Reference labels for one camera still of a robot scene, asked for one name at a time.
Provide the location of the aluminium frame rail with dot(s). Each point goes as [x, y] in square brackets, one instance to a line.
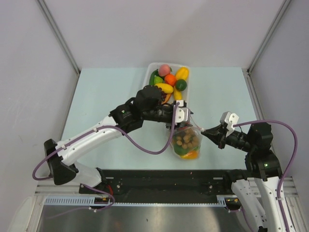
[57, 190]

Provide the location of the green leaf vegetable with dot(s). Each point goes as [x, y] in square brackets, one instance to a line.
[179, 150]

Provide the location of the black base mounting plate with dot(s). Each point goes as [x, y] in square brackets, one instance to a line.
[167, 184]

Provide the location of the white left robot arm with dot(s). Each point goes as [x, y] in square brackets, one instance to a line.
[147, 105]

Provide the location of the yellow green pear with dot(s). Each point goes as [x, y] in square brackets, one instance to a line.
[158, 80]

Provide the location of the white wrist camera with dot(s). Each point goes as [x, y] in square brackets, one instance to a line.
[230, 119]
[181, 112]

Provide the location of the yellow bell pepper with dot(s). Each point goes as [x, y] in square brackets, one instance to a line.
[182, 73]

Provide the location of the pink peach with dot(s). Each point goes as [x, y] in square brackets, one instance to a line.
[164, 70]

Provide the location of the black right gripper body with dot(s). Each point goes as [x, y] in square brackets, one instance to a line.
[237, 139]

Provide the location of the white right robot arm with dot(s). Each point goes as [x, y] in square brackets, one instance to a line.
[259, 188]

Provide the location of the green lime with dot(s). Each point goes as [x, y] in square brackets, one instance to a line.
[181, 85]

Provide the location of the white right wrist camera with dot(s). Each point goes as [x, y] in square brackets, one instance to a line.
[230, 119]

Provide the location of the dark purple grape bunch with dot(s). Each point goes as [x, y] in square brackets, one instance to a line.
[165, 97]

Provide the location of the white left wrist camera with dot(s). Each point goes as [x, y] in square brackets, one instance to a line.
[181, 112]

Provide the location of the white plastic fruit tray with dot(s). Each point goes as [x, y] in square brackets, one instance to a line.
[152, 70]

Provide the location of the brown longan bunch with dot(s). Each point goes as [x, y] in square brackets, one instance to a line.
[185, 141]

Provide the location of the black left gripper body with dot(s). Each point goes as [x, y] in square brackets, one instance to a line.
[160, 114]

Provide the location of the clear zip top bag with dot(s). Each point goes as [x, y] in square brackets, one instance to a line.
[194, 131]

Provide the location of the yellow orange mango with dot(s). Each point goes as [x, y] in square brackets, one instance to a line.
[192, 155]

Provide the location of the orange tangerine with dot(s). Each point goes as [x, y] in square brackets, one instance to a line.
[170, 79]

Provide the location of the light blue cable duct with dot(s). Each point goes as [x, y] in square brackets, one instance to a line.
[96, 201]

